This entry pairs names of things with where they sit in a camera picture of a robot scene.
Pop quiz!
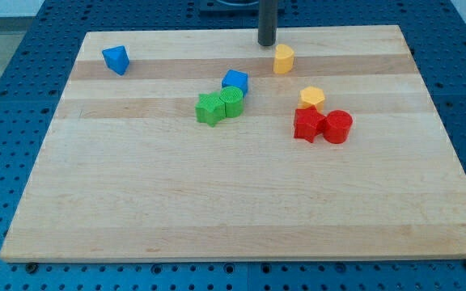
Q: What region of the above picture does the wooden board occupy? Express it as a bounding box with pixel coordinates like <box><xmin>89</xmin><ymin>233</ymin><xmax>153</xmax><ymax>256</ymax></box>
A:
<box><xmin>0</xmin><ymin>25</ymin><xmax>466</xmax><ymax>263</ymax></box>

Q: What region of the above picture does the dark cylindrical robot arm tool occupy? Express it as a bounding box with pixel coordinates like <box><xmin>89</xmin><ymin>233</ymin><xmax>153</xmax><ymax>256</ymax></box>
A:
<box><xmin>257</xmin><ymin>0</ymin><xmax>278</xmax><ymax>46</ymax></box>

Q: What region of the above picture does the red cylinder block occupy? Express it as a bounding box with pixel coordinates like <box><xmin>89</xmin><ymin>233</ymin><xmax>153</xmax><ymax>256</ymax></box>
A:
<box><xmin>323</xmin><ymin>110</ymin><xmax>353</xmax><ymax>144</ymax></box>

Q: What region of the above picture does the green cylinder block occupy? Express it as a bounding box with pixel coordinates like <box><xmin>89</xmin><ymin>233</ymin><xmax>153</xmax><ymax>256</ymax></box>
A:
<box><xmin>220</xmin><ymin>86</ymin><xmax>244</xmax><ymax>118</ymax></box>

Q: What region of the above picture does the green star block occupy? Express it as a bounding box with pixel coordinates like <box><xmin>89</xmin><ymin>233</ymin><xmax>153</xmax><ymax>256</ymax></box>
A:
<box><xmin>195</xmin><ymin>92</ymin><xmax>226</xmax><ymax>127</ymax></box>

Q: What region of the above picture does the blue triangle block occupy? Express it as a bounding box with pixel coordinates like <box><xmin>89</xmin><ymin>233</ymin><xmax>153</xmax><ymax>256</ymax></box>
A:
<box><xmin>102</xmin><ymin>45</ymin><xmax>129</xmax><ymax>75</ymax></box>

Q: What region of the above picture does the blue cube block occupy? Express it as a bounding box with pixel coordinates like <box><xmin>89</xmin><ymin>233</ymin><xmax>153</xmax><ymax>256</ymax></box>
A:
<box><xmin>222</xmin><ymin>70</ymin><xmax>248</xmax><ymax>96</ymax></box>

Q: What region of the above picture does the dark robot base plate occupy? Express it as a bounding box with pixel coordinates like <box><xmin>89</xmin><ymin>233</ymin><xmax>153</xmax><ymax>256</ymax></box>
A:
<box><xmin>198</xmin><ymin>0</ymin><xmax>286</xmax><ymax>18</ymax></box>

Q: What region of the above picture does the red star block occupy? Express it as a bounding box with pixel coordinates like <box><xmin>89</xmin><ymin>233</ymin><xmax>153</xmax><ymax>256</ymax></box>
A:
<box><xmin>294</xmin><ymin>107</ymin><xmax>326</xmax><ymax>143</ymax></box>

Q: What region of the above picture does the yellow heart block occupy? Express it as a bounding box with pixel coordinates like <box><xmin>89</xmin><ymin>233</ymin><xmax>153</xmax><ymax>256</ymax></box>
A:
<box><xmin>273</xmin><ymin>44</ymin><xmax>294</xmax><ymax>74</ymax></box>

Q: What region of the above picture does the yellow hexagon block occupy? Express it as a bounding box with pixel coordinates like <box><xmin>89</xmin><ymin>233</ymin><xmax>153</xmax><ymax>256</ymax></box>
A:
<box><xmin>298</xmin><ymin>86</ymin><xmax>325</xmax><ymax>112</ymax></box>

